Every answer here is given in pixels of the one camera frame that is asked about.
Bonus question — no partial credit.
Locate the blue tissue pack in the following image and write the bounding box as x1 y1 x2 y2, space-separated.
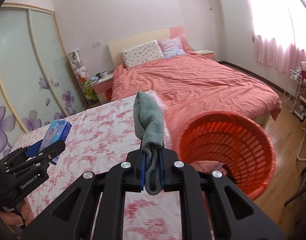
39 119 71 151

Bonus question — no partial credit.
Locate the grey-green sock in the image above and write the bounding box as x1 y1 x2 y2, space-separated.
133 91 164 196

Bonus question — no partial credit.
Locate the black white checkered scrunchie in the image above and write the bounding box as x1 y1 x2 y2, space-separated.
220 164 237 184

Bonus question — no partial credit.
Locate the person's left hand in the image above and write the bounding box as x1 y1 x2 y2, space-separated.
0 198 34 235

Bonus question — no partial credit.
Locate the floral red white tablecloth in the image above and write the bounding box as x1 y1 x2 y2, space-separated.
10 90 183 240

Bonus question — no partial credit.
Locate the orange plastic laundry basket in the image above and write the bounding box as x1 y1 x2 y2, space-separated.
173 111 276 200

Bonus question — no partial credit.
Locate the glass sliding wardrobe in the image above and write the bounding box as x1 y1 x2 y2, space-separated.
0 6 85 159

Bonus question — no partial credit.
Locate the salmon pink bed duvet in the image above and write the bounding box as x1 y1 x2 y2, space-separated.
110 48 283 131

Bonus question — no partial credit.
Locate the plush toy display tube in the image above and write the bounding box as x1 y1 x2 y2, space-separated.
68 50 99 107

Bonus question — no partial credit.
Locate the green frog plush toy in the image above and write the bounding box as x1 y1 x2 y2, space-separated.
83 80 99 105

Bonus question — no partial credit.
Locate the pink white nightstand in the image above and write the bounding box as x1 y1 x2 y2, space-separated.
92 74 113 105

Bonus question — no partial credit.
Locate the white mug on nightstand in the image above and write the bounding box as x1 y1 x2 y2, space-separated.
97 71 107 79

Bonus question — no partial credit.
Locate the floral cream pillow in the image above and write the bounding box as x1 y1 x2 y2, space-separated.
121 40 164 69

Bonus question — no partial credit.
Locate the pink striped pillow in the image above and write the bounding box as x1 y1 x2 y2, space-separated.
158 37 186 59

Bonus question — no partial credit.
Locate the right side nightstand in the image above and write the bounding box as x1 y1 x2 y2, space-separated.
194 49 214 60

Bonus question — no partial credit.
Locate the beige pink headboard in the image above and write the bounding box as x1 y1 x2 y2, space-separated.
108 27 188 69

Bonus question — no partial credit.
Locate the pink window curtain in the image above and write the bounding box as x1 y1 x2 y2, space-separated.
248 0 306 74

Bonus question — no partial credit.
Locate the wall power outlet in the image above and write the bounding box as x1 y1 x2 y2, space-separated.
92 41 102 48

